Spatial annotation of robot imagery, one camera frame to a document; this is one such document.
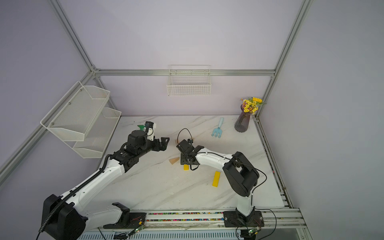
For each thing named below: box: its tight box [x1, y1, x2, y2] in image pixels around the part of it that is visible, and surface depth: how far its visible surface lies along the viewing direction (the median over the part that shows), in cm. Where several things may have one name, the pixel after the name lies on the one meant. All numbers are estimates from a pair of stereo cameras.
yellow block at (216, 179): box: [212, 171, 221, 188], surface depth 89 cm
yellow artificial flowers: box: [240, 97, 267, 115], surface depth 95 cm
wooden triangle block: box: [169, 157, 180, 165], surface depth 97 cm
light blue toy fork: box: [211, 117, 224, 138], surface depth 113 cm
